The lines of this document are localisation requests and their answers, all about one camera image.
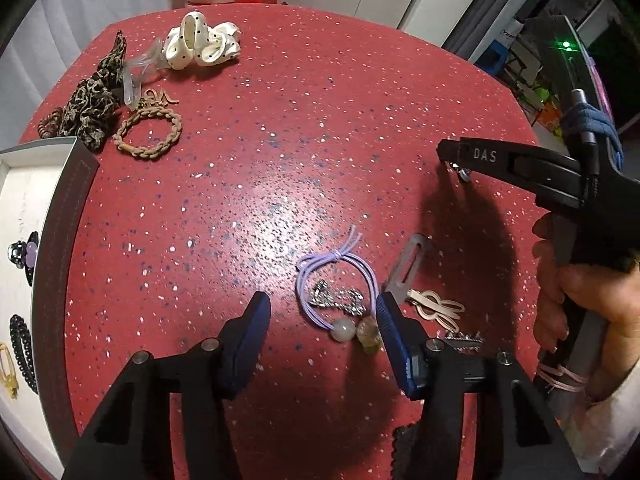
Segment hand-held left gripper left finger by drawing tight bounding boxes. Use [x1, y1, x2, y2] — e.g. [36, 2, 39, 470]
[62, 291, 273, 480]

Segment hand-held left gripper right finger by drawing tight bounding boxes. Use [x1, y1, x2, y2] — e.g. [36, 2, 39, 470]
[376, 294, 585, 480]

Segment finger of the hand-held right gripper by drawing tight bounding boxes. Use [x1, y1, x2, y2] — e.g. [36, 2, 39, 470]
[437, 137, 583, 203]

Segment purple beaded hair tie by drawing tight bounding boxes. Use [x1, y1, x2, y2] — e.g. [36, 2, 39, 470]
[296, 225, 386, 356]

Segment dark bead bracelet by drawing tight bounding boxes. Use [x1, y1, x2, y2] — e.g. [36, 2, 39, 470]
[9, 314, 38, 391]

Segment yellow hair tie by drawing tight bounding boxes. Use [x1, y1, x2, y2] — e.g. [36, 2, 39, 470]
[0, 342, 21, 400]

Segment purple gem claw clip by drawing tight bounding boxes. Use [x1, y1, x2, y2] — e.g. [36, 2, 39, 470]
[7, 230, 41, 286]

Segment white shallow box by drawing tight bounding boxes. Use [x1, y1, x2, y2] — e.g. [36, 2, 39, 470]
[0, 136, 101, 480]

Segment person's right forearm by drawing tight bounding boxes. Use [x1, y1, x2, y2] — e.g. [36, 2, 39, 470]
[572, 350, 640, 476]

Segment person's right hand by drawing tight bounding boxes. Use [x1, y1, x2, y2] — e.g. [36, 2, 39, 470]
[532, 212, 640, 401]

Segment beige looped hair clip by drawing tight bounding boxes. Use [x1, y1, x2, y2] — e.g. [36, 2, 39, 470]
[406, 287, 467, 322]

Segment orange gift boxes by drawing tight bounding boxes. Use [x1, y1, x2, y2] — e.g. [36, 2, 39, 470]
[532, 100, 566, 136]

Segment silver rhinestone barrette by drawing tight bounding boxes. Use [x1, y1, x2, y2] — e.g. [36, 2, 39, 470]
[444, 331, 485, 356]

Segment grey snap hair clip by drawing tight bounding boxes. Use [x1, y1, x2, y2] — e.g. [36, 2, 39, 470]
[384, 234, 432, 306]

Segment black metal rack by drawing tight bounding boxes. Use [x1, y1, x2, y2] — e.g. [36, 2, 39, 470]
[505, 35, 548, 111]

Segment black scalloped hair clip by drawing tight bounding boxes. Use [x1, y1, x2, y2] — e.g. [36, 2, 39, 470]
[392, 422, 426, 480]

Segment small tan hair clip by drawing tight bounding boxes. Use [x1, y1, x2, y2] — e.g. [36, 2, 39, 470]
[140, 87, 180, 107]

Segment clear plastic hair clip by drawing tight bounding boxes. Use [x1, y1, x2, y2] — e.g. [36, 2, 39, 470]
[120, 40, 166, 111]

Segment leopard print scrunchie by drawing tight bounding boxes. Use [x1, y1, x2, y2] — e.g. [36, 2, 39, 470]
[56, 31, 128, 152]

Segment white polka dot scrunchie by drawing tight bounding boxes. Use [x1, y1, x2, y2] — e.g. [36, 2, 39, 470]
[165, 10, 242, 71]

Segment white curtain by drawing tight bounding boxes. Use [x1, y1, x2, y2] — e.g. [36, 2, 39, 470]
[0, 0, 181, 146]

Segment tan braided hair tie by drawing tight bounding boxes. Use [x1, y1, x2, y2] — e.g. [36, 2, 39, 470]
[113, 106, 183, 161]

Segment brown coil hair tie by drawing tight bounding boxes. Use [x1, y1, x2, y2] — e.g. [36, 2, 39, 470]
[37, 106, 63, 139]

